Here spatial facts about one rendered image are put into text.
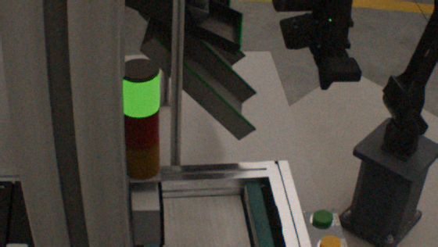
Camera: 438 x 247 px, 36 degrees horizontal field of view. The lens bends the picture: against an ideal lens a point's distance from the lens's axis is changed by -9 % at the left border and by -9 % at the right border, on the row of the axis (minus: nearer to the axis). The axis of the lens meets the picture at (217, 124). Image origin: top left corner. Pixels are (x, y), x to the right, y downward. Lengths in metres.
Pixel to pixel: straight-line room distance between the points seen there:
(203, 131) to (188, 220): 0.36
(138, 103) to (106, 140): 0.69
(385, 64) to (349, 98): 1.90
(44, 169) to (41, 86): 0.03
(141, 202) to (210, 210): 0.47
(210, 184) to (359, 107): 0.56
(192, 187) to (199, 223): 0.08
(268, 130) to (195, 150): 0.19
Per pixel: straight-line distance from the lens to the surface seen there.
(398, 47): 3.94
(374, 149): 1.37
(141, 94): 0.86
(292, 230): 1.31
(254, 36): 3.80
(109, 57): 0.17
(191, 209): 1.40
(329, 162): 1.64
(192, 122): 1.71
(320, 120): 1.76
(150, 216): 0.94
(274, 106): 1.78
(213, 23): 1.39
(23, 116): 0.18
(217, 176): 1.41
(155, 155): 0.93
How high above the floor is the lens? 1.88
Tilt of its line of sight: 37 degrees down
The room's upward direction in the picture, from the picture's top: 3 degrees clockwise
